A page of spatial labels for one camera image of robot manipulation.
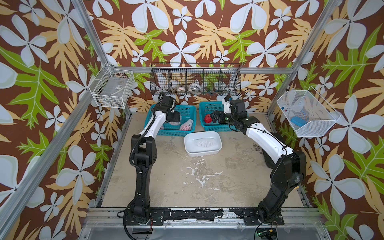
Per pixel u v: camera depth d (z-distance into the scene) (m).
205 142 1.04
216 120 0.78
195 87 0.98
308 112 0.82
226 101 0.76
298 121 0.81
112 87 0.86
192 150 0.98
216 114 0.77
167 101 0.80
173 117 0.92
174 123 0.97
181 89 0.96
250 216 0.74
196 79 0.99
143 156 0.61
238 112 0.66
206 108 1.18
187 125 1.02
